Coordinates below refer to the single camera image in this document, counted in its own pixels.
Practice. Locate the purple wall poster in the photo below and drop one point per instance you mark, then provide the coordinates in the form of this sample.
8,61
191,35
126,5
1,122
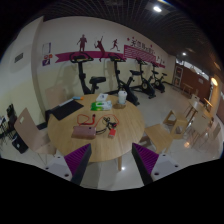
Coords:
46,60

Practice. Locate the white wall poster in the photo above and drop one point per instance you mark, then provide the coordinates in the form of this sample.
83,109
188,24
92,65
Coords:
47,48

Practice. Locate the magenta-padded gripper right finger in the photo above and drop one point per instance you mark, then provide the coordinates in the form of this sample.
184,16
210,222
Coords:
146,160

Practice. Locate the round wooden coaster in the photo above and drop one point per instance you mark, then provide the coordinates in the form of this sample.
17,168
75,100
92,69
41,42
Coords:
118,106

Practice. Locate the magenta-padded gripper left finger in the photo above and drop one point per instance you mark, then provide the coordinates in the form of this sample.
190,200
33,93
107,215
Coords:
77,159

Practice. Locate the white tissue box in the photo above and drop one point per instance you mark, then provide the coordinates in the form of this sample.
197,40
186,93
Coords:
102,97

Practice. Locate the beige chair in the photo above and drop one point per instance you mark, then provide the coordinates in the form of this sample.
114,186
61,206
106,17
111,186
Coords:
56,96

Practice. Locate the light wooden chair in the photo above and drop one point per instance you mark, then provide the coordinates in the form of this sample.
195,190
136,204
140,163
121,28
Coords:
28,131

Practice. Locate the white cup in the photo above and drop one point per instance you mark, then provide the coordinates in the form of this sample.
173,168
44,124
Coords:
122,97

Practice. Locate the small ceiling light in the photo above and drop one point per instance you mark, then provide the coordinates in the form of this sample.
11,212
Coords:
184,53

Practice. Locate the green wet wipes pack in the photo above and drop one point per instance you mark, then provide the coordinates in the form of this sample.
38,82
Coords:
101,106

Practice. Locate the black exercise bike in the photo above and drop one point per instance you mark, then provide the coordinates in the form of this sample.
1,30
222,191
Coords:
83,76
145,85
121,85
158,83

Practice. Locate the black chairs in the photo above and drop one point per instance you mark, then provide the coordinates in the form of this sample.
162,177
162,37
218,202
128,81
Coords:
8,120

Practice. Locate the blue and orange marker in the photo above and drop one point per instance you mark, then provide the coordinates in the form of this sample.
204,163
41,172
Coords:
78,98

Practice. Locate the red charger block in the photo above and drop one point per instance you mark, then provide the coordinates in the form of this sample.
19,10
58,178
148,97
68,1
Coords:
112,133

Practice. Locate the group of wooden chairs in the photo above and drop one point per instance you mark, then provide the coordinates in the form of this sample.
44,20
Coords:
198,123

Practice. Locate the black bag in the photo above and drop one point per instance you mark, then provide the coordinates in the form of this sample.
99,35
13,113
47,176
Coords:
19,144

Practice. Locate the grey wall sign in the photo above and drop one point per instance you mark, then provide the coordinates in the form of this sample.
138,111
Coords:
18,57

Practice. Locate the round yellow lamp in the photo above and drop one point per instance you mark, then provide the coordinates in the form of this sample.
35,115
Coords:
214,81

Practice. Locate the round ceiling light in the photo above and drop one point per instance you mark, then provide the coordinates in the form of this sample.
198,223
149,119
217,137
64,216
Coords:
157,9

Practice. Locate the black mouse pad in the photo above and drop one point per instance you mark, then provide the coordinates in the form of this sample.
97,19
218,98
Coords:
66,109

